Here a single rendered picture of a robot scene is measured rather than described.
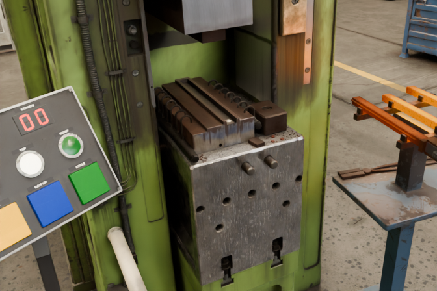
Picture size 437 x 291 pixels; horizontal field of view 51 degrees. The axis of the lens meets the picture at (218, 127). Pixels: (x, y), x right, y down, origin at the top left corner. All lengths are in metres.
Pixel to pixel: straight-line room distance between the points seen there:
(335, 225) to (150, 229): 1.25
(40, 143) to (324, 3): 0.99
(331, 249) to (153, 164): 1.23
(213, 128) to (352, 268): 1.24
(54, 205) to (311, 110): 0.99
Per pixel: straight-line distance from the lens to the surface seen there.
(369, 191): 1.60
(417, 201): 1.59
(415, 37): 5.27
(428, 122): 1.50
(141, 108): 1.38
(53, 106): 1.10
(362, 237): 2.51
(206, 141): 1.33
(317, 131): 1.73
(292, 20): 1.49
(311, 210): 1.92
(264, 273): 1.65
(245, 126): 1.37
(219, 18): 1.23
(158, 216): 1.58
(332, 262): 2.34
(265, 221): 1.51
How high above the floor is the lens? 1.56
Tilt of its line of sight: 26 degrees down
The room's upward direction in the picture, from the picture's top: 3 degrees counter-clockwise
